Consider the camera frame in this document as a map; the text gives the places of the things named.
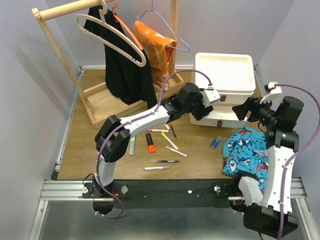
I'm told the blue shark print cloth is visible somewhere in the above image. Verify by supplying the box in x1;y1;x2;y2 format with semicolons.
222;127;269;192

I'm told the orange tie-dye garment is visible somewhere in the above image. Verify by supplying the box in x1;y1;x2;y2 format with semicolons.
134;20;178;91

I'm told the orange plastic hanger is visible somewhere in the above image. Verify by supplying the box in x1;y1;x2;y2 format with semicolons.
112;0;144;50

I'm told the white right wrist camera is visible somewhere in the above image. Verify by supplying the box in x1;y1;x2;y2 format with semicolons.
259;81;282;104

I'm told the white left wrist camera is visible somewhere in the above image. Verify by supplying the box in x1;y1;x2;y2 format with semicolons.
201;89;220;108

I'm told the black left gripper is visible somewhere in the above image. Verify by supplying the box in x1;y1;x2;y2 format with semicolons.
182;88;214;122

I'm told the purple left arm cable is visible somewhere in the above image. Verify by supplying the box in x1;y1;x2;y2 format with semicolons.
94;69;215;219

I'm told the brown top drawer pull tab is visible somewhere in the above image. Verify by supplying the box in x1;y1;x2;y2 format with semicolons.
220;95;227;102

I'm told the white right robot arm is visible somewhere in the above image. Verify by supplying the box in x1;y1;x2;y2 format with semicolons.
230;96;304;239

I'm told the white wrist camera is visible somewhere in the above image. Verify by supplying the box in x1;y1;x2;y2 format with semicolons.
201;89;220;108
259;81;282;104

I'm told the purple dark marker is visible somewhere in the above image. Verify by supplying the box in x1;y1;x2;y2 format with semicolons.
150;160;180;163

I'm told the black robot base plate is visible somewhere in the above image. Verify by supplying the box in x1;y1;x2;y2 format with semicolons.
81;179;247;214

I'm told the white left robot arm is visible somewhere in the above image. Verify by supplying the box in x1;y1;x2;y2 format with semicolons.
93;82;220;198

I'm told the white marker yellow cap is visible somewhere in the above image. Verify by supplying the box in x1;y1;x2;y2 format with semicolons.
161;132;179;150

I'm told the wooden clothes rack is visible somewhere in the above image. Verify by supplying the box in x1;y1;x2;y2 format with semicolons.
31;0;186;129

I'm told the white marker lilac cap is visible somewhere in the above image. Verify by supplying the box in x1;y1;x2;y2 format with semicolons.
143;166;170;171

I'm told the white three-drawer organizer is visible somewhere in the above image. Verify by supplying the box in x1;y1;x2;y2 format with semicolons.
190;52;256;129

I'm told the red transparent pen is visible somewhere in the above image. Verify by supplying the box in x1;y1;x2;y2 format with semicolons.
169;123;178;140

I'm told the aluminium frame rail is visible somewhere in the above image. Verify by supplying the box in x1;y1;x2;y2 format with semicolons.
29;178;319;240

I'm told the brown drawer pull tab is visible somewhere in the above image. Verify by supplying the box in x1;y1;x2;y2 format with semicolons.
220;95;227;102
217;120;223;128

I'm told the beige wooden hanger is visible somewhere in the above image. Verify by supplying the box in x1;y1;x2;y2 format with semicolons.
75;0;147;68

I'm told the blue wire hanger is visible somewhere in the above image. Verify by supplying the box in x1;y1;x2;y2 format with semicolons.
134;0;191;53

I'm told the white marker pink cap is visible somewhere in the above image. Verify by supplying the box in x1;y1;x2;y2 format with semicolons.
146;129;170;133

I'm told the white marker peach cap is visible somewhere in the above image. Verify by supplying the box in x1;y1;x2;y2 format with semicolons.
165;146;188;158

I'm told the blue grey glue stick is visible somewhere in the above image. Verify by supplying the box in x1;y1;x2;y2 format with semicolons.
210;136;222;149

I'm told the brown bottom drawer pull tab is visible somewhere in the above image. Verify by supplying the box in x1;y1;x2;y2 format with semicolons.
217;120;223;128

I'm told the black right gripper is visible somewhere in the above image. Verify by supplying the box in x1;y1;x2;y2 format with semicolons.
232;95;280;127

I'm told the green transparent highlighter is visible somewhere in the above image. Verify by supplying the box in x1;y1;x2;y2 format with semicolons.
128;137;136;156

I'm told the black orange highlighter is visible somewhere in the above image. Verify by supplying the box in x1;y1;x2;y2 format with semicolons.
145;133;156;153

